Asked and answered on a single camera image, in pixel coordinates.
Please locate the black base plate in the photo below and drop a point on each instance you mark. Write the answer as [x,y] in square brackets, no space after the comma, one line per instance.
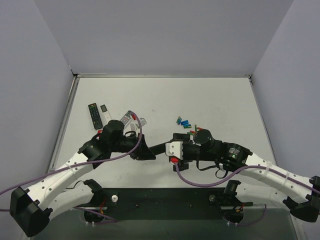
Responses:
[163,203]

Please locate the blue battery upper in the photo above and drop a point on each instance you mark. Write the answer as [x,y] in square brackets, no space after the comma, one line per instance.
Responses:
[185,122]

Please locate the slim white remote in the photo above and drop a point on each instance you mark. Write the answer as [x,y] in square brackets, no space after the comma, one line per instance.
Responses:
[106,113]

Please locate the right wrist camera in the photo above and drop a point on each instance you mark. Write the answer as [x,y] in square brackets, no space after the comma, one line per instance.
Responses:
[174,151]

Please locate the green blue battery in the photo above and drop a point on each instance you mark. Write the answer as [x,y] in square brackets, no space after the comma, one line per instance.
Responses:
[187,126]

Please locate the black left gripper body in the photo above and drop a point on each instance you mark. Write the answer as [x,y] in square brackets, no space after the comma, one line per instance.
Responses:
[141,146]

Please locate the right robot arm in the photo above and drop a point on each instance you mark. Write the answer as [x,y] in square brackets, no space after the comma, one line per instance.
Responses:
[250,179]

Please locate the black multi-button remote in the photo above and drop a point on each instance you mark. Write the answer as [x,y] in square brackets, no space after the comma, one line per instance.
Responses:
[95,116]

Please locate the grey and white remote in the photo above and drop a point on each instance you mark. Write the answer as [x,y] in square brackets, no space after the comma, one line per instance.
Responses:
[127,119]

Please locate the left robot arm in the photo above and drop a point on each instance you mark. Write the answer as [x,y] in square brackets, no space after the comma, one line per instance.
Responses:
[33,207]

